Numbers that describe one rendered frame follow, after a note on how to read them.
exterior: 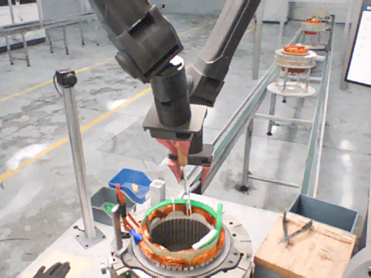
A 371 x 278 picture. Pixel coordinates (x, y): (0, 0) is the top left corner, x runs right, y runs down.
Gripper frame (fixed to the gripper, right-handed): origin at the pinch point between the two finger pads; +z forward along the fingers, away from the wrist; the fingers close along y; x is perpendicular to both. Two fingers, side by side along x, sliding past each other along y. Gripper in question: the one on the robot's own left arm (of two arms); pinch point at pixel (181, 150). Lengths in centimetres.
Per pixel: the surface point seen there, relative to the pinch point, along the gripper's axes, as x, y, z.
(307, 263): 5.1, -27.0, 27.7
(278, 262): 6.1, -20.7, 27.2
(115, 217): 10.4, 12.6, 10.9
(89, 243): -3, 43, 59
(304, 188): -58, -32, 85
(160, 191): -2.4, 8.2, 18.5
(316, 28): -385, -55, 182
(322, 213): -17, -32, 41
